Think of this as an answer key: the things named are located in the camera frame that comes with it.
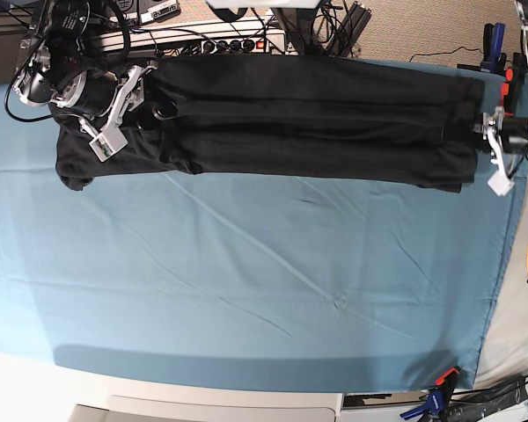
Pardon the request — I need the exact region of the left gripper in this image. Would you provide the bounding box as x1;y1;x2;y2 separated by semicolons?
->
439;106;528;178

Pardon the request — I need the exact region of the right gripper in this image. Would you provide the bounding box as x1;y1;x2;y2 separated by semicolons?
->
74;60;179;132

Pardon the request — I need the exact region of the black T-shirt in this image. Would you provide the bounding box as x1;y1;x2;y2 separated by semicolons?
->
55;55;485;193

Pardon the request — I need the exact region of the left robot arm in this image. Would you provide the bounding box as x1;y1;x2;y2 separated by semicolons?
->
475;1;528;195

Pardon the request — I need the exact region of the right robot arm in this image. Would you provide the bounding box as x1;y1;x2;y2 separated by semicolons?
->
7;1;179;137

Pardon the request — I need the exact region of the orange black clamp top right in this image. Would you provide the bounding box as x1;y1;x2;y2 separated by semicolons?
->
499;53;526;116

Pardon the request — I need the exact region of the blue black clamp top right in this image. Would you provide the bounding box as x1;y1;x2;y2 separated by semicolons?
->
480;22;507;75

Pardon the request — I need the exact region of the white power strip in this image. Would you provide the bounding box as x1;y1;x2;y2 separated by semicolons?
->
173;34;287;59

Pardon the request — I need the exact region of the blue table cloth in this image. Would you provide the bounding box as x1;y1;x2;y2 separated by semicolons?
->
0;87;527;393

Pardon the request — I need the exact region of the orange blue clamp bottom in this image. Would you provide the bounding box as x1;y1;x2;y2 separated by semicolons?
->
400;367;460;421

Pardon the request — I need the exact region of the black bag bottom right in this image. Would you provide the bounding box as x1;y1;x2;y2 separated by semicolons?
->
440;375;528;422

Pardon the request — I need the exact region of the white box bottom edge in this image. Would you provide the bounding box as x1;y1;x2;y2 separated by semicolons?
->
69;396;337;422

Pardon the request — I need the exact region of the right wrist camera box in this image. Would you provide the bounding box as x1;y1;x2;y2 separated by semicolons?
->
89;128;128;162

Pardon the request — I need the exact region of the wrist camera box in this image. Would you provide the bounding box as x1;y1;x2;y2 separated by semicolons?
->
488;170;515;197
89;128;128;162

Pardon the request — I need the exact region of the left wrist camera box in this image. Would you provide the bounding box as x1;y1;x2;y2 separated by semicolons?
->
488;170;515;197

